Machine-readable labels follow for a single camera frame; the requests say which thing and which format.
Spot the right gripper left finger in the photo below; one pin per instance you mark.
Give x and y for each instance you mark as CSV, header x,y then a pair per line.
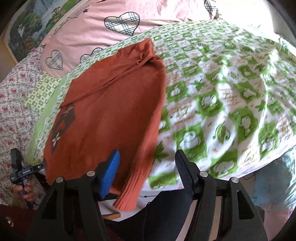
x,y
70,209

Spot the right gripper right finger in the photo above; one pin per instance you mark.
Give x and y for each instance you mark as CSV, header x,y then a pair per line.
x,y
222,204

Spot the rust orange knit sweater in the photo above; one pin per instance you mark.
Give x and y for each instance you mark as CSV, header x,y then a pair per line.
x,y
116,104

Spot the person's left hand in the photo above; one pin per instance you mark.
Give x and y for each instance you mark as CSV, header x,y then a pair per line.
x,y
24,193

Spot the floral pink white quilt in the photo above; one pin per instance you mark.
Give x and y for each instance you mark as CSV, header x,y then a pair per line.
x,y
21,127

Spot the small green checkered pillow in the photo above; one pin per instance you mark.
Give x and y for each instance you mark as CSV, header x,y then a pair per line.
x,y
41,94

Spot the green frog patterned blanket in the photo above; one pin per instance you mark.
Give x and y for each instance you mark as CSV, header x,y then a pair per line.
x,y
230,99

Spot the pink heart patterned duvet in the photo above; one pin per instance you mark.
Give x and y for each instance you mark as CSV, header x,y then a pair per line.
x,y
96,25

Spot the landscape painting on wall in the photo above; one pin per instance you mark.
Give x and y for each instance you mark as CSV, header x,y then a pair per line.
x,y
32,22

